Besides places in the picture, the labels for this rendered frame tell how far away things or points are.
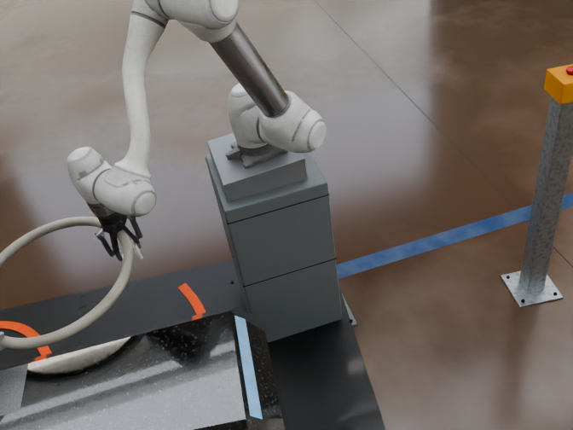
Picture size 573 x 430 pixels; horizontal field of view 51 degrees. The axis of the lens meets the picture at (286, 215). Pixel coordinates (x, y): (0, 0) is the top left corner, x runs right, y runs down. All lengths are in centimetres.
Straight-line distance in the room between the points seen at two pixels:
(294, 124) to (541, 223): 117
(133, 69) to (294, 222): 90
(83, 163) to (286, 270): 105
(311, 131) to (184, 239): 155
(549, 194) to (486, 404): 86
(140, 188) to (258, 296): 105
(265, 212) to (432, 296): 101
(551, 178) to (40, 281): 255
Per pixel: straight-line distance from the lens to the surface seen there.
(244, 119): 215
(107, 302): 176
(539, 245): 275
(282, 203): 224
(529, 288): 293
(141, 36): 178
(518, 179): 359
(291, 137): 202
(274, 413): 162
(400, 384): 261
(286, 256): 242
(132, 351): 176
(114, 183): 166
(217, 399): 159
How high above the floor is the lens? 217
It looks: 40 degrees down
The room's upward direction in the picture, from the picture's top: 10 degrees counter-clockwise
